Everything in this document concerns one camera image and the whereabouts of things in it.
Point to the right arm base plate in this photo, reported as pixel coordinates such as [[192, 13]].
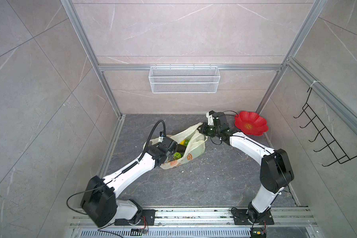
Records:
[[241, 218]]

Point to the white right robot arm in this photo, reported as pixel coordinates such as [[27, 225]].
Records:
[[275, 169]]

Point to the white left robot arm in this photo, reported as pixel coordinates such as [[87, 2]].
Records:
[[100, 200]]

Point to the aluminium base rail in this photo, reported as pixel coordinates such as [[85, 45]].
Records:
[[202, 222]]

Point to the red flower-shaped plastic bowl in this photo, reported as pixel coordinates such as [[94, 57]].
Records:
[[251, 123]]

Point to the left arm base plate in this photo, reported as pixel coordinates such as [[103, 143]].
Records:
[[145, 217]]

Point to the green spotted fake fruit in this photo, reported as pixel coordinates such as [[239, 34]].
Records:
[[177, 156]]

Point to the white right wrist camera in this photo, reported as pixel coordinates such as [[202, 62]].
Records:
[[210, 119]]

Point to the black wire hook rack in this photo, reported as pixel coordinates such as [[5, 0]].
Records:
[[323, 133]]

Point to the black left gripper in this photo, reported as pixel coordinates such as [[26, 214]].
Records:
[[154, 148]]

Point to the white wire mesh basket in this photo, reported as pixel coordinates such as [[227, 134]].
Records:
[[184, 79]]

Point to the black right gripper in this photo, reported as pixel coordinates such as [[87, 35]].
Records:
[[203, 131]]

